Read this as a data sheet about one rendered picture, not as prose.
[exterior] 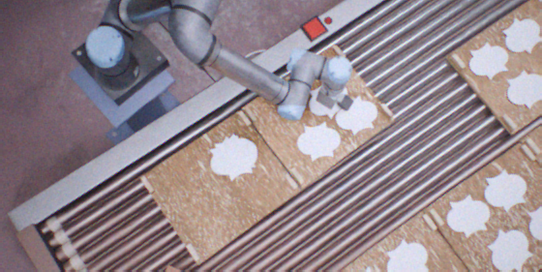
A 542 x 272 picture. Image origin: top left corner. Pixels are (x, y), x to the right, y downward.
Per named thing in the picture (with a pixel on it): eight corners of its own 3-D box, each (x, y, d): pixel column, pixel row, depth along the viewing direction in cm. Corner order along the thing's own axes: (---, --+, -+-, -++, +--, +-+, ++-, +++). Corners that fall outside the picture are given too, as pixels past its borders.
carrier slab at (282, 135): (241, 109, 208) (241, 107, 206) (332, 45, 216) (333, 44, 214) (301, 189, 201) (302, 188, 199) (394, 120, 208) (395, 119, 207)
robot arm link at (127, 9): (90, 27, 196) (186, 5, 156) (108, -12, 200) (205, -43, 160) (121, 46, 203) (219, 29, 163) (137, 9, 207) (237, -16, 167)
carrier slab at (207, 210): (140, 178, 200) (139, 177, 199) (240, 110, 208) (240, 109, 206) (198, 265, 193) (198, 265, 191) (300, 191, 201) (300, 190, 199)
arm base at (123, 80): (86, 65, 209) (79, 53, 199) (124, 43, 212) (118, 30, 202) (110, 99, 206) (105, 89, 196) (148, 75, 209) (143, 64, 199)
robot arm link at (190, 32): (165, 40, 153) (309, 120, 175) (180, 4, 156) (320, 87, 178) (149, 48, 163) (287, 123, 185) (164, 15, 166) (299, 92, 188)
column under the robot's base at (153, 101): (105, 134, 298) (45, 73, 215) (165, 86, 306) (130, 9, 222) (154, 190, 291) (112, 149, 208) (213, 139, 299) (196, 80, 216)
